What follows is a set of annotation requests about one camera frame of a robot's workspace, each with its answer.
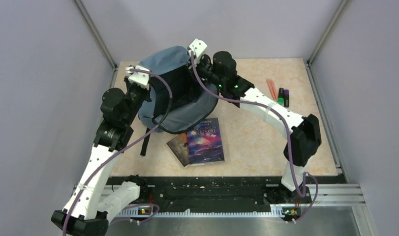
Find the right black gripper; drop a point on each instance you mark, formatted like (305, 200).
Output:
(202, 59)

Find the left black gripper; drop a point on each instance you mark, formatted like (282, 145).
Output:
(146, 92)

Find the blue student backpack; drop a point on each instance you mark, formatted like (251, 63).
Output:
(190, 103)

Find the blue cover Crusoe book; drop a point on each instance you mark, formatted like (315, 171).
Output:
(204, 143)

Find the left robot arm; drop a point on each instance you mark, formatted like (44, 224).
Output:
(87, 213)

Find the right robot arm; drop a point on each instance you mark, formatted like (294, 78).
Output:
(219, 79)

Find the dark Tale of Two Cities book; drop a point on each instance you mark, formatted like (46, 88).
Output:
(179, 147)

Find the green highlighter marker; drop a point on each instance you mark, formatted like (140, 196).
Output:
(280, 97)

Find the purple highlighter marker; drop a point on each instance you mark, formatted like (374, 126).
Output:
(286, 98)

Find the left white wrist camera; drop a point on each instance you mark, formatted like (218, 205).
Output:
(138, 75)

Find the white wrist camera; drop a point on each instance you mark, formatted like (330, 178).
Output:
(198, 48)
(138, 75)

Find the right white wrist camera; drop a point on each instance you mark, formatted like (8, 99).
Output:
(198, 48)

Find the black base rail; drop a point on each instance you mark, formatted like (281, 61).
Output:
(217, 194)

